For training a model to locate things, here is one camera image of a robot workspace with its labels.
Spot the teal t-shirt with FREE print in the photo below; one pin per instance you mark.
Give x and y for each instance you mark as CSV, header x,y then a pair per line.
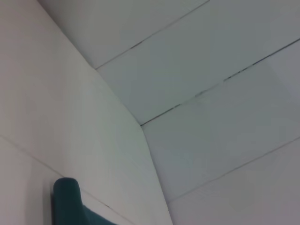
x,y
70,204

